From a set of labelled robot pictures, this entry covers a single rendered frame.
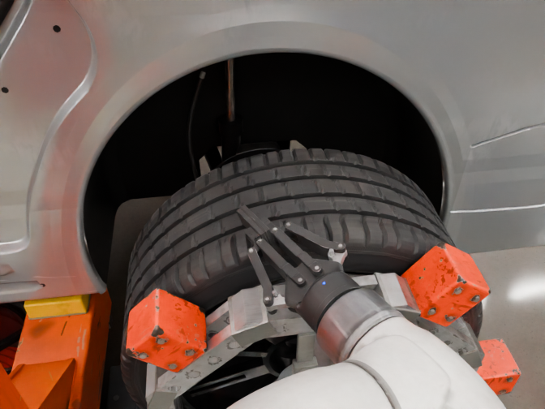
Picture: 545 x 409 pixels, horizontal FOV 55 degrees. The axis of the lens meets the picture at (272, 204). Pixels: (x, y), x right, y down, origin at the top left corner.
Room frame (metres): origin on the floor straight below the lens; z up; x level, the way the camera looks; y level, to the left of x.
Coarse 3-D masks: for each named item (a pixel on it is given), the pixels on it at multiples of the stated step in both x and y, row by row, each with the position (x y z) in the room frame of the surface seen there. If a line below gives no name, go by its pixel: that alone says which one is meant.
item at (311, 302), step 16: (304, 272) 0.43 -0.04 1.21; (336, 272) 0.40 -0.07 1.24; (288, 288) 0.41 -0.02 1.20; (304, 288) 0.40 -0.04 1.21; (320, 288) 0.38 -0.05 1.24; (336, 288) 0.37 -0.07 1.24; (352, 288) 0.38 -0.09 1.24; (288, 304) 0.39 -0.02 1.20; (304, 304) 0.37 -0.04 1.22; (320, 304) 0.36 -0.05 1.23; (304, 320) 0.37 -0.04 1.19; (320, 320) 0.35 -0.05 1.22
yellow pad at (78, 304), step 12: (36, 300) 0.76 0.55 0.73; (48, 300) 0.76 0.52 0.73; (60, 300) 0.76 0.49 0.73; (72, 300) 0.76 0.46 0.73; (84, 300) 0.77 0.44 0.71; (36, 312) 0.74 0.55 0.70; (48, 312) 0.75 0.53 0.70; (60, 312) 0.75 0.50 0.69; (72, 312) 0.75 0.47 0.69; (84, 312) 0.76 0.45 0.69
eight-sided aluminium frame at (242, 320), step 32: (256, 288) 0.48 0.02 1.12; (384, 288) 0.48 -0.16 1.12; (224, 320) 0.45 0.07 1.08; (256, 320) 0.42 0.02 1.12; (288, 320) 0.42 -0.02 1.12; (416, 320) 0.45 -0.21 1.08; (224, 352) 0.41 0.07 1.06; (480, 352) 0.47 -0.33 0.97; (160, 384) 0.40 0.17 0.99; (192, 384) 0.40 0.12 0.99
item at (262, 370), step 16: (352, 272) 0.53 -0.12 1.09; (288, 336) 0.53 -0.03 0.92; (240, 352) 0.52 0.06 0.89; (256, 352) 0.52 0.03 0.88; (272, 352) 0.57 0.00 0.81; (288, 352) 0.57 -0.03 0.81; (224, 368) 0.53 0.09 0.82; (240, 368) 0.52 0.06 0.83; (256, 368) 0.52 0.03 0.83; (272, 368) 0.53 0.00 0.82; (208, 384) 0.51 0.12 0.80; (224, 384) 0.51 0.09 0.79; (240, 384) 0.59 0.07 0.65; (256, 384) 0.60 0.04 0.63; (192, 400) 0.50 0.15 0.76; (208, 400) 0.52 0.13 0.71; (224, 400) 0.54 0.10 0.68
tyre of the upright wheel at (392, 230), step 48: (192, 192) 0.68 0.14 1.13; (240, 192) 0.64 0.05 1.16; (288, 192) 0.62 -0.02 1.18; (336, 192) 0.62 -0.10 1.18; (384, 192) 0.65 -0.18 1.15; (144, 240) 0.66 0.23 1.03; (192, 240) 0.56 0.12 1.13; (240, 240) 0.53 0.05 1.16; (336, 240) 0.52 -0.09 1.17; (384, 240) 0.54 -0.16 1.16; (432, 240) 0.57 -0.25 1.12; (144, 288) 0.54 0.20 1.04; (192, 288) 0.49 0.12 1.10; (240, 288) 0.50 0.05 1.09; (144, 384) 0.47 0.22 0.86
